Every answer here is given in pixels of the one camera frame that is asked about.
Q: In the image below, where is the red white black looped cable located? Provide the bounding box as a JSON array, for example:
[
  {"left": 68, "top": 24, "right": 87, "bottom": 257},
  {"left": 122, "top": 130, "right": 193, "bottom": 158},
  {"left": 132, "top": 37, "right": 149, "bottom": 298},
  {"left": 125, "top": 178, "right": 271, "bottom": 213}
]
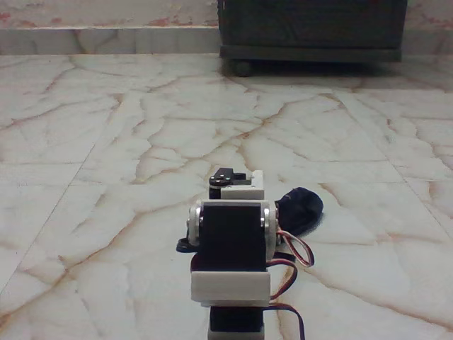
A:
[{"left": 276, "top": 229, "right": 316, "bottom": 268}]

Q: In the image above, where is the dark wooden cabinet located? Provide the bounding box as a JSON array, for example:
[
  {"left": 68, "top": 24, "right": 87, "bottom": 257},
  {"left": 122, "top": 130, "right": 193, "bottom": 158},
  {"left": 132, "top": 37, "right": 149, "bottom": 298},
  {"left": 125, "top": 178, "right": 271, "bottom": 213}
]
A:
[{"left": 217, "top": 0, "right": 408, "bottom": 64}]

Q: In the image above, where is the red black servo cable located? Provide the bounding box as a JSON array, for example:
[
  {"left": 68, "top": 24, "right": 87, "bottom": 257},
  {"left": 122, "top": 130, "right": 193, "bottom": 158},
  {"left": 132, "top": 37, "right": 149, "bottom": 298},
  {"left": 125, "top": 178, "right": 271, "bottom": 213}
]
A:
[{"left": 263, "top": 260, "right": 307, "bottom": 340}]

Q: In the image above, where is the black caster wheel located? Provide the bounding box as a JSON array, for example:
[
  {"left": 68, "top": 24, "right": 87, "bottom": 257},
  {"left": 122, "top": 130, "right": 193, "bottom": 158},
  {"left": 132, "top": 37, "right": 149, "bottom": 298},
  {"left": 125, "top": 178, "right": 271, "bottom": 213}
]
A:
[{"left": 231, "top": 59, "right": 253, "bottom": 78}]

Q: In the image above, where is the black cloth object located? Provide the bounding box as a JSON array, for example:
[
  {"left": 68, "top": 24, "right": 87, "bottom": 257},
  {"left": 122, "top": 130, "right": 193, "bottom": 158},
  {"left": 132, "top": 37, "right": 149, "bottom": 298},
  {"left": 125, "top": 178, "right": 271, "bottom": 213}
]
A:
[{"left": 273, "top": 185, "right": 325, "bottom": 237}]

